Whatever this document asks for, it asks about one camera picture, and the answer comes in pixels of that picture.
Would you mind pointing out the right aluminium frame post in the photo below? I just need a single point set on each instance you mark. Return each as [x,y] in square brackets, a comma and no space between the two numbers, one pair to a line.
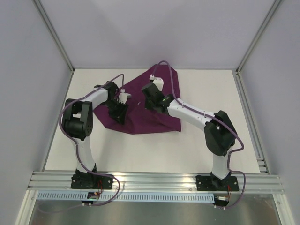
[262,28]

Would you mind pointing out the right aluminium side rail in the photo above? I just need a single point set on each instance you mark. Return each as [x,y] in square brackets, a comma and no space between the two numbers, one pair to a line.
[255,139]

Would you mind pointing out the left aluminium frame post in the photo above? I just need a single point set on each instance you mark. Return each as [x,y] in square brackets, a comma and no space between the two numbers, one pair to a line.
[47,22]

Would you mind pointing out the aluminium frame post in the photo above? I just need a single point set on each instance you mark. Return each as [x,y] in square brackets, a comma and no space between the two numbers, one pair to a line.
[262,28]
[47,22]

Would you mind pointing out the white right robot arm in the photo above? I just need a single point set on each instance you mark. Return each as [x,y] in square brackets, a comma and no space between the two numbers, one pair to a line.
[217,127]

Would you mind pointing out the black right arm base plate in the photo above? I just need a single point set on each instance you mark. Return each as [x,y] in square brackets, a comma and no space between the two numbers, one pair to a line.
[212,183]

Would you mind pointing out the aluminium front frame rail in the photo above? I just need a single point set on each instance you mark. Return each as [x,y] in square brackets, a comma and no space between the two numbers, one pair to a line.
[154,182]

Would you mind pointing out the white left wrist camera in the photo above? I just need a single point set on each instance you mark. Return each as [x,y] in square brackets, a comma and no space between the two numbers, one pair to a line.
[123,96]

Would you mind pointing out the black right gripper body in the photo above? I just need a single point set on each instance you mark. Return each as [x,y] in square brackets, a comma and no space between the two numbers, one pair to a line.
[151,98]

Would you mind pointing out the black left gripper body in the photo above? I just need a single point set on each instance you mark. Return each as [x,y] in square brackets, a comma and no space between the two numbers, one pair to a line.
[115,108]

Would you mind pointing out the purple cloth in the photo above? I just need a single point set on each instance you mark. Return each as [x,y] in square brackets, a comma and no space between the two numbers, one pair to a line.
[138,119]

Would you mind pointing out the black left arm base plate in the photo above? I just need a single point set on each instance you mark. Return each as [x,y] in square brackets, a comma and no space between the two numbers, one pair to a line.
[86,180]

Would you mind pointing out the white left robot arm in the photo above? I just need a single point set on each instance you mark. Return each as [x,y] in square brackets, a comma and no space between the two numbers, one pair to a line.
[77,120]

